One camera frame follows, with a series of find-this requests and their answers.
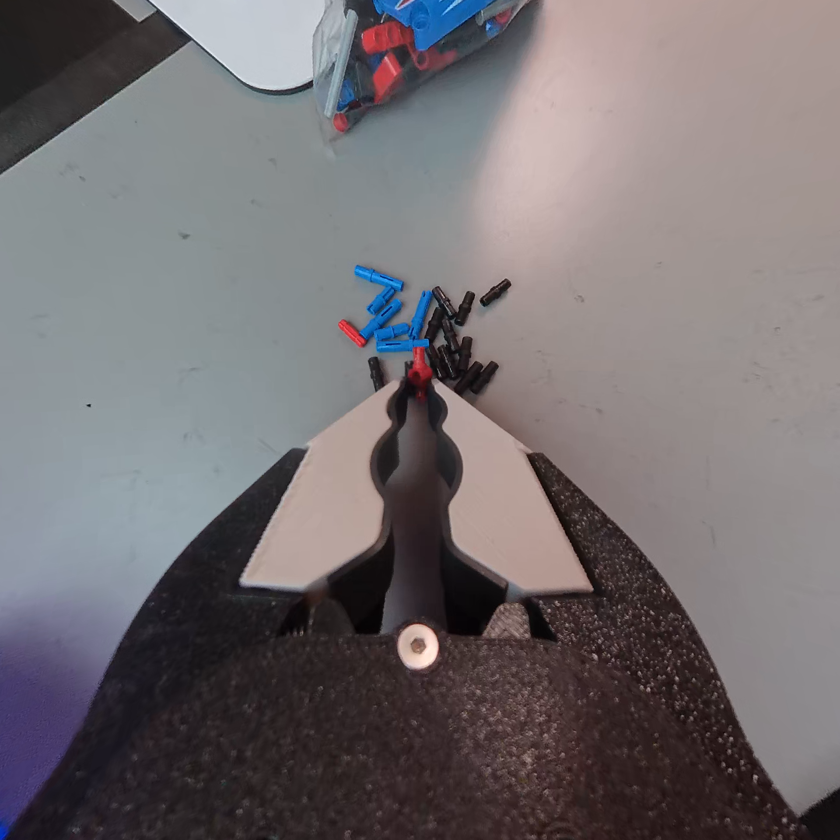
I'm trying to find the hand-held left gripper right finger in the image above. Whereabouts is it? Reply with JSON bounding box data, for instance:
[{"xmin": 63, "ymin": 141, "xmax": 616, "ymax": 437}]
[{"xmin": 427, "ymin": 381, "xmax": 595, "ymax": 636}]

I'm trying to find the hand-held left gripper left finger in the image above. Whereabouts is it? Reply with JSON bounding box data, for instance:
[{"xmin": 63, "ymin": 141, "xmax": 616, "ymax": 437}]
[{"xmin": 238, "ymin": 378, "xmax": 414, "ymax": 636}]

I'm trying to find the pile of small toy pins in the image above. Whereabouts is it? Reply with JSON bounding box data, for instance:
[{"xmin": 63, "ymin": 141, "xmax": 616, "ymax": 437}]
[{"xmin": 338, "ymin": 264, "xmax": 513, "ymax": 396}]

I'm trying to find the grey desk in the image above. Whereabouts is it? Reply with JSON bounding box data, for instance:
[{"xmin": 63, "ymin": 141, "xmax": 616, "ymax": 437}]
[{"xmin": 0, "ymin": 0, "xmax": 840, "ymax": 840}]

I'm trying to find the white monitor stand base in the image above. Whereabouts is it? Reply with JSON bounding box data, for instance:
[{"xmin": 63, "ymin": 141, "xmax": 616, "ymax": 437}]
[{"xmin": 147, "ymin": 0, "xmax": 329, "ymax": 93}]

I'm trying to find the large bag of toy bricks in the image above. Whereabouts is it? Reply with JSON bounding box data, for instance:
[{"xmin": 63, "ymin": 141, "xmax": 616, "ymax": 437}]
[{"xmin": 311, "ymin": 0, "xmax": 546, "ymax": 148}]

